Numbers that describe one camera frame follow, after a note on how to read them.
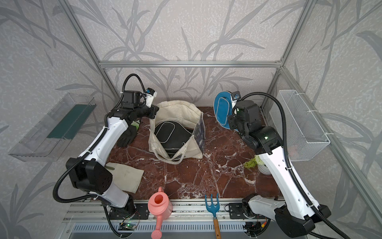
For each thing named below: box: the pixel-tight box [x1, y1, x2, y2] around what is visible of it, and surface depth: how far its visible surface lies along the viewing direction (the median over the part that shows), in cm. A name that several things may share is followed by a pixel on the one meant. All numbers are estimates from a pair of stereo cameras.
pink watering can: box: [147, 186, 173, 239], surface depth 67 cm
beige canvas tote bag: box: [148, 100, 206, 165], surface depth 85 cm
